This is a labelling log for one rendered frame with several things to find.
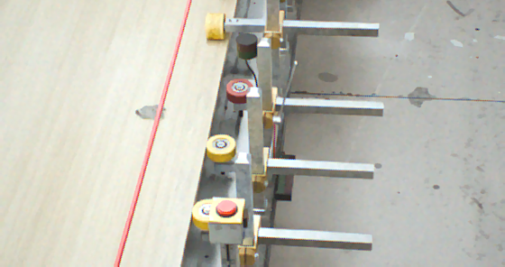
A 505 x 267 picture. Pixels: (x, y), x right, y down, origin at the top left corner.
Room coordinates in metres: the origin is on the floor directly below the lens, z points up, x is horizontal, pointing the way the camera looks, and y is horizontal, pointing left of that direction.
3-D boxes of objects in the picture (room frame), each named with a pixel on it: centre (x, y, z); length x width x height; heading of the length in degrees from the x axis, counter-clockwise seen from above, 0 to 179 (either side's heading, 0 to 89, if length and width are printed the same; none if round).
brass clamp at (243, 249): (1.77, 0.03, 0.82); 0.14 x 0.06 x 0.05; 173
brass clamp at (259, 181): (2.02, 0.00, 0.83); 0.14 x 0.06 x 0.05; 173
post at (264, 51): (2.24, -0.03, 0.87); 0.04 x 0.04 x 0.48; 83
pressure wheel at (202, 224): (1.80, 0.13, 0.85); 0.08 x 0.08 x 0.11
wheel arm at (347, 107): (2.27, -0.15, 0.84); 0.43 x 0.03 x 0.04; 83
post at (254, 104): (2.00, 0.00, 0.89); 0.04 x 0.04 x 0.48; 83
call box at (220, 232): (1.49, 0.07, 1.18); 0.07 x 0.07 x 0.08; 83
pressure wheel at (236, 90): (2.29, 0.04, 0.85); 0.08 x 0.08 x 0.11
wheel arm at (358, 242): (1.78, -0.07, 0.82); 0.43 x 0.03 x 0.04; 83
